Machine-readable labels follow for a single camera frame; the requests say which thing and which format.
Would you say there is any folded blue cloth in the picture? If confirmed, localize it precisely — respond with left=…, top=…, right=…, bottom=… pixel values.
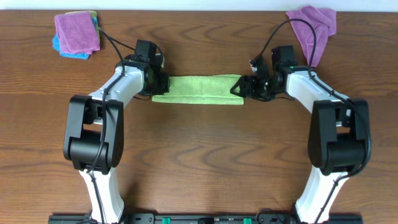
left=52, top=17, right=99, bottom=60

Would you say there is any black mounting rail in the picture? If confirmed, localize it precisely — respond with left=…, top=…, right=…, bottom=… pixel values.
left=48, top=213, right=364, bottom=224

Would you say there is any folded pink cloth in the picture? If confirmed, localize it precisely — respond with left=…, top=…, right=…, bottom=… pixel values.
left=54, top=11, right=101, bottom=55

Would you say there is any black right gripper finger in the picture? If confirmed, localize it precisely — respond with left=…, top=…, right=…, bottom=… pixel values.
left=230, top=87, right=246, bottom=97
left=231, top=75, right=246, bottom=91

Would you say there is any folded green cloth in stack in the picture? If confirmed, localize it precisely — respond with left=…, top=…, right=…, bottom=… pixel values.
left=66, top=11, right=100, bottom=39

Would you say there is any light green microfiber cloth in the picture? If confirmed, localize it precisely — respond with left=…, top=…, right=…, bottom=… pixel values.
left=152, top=74, right=244, bottom=105

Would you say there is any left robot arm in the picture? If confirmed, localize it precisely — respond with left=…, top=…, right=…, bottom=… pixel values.
left=63, top=54, right=169, bottom=223

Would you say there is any crumpled purple cloth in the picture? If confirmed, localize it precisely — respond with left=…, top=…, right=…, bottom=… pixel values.
left=286, top=6, right=337, bottom=67

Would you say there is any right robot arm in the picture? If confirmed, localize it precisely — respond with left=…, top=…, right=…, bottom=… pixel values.
left=230, top=63, right=371, bottom=223

